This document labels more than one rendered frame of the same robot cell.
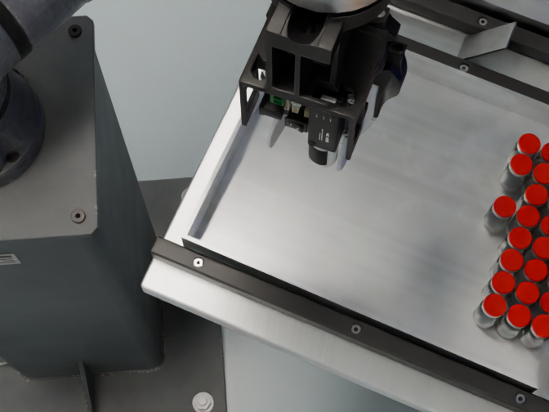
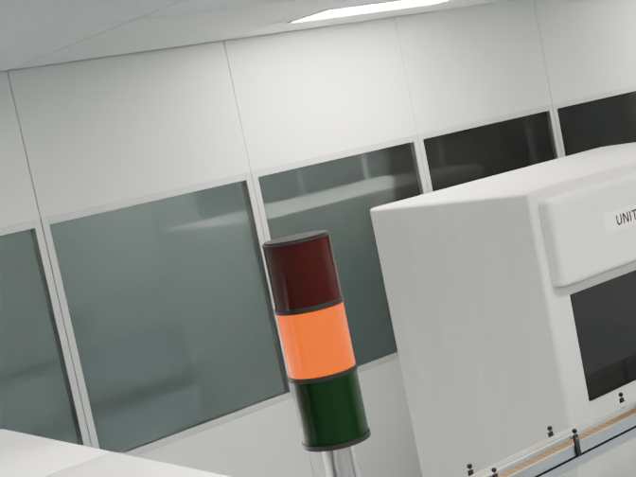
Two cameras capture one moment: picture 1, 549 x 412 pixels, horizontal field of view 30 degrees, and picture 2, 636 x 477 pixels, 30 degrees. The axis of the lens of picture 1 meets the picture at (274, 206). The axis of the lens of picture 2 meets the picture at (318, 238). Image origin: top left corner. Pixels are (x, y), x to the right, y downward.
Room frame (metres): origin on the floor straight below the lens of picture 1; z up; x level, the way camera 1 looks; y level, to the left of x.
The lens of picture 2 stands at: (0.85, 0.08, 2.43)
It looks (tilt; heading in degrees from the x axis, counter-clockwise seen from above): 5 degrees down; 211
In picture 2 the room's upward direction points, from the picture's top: 11 degrees counter-clockwise
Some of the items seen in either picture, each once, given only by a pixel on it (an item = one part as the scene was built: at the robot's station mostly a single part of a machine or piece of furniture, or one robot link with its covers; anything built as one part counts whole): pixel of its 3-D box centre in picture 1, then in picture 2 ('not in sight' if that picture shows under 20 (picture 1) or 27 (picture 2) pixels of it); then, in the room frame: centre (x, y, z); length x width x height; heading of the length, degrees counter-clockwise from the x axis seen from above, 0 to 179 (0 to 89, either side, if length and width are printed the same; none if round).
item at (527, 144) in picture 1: (524, 152); not in sight; (0.38, -0.23, 0.90); 0.02 x 0.02 x 0.05
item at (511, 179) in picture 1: (515, 172); not in sight; (0.36, -0.23, 0.90); 0.02 x 0.02 x 0.05
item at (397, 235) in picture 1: (405, 191); not in sight; (0.34, -0.12, 0.90); 0.34 x 0.26 x 0.04; 68
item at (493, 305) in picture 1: (519, 234); not in sight; (0.30, -0.22, 0.90); 0.18 x 0.02 x 0.05; 158
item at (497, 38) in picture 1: (437, 24); not in sight; (0.51, -0.16, 0.91); 0.14 x 0.03 x 0.06; 69
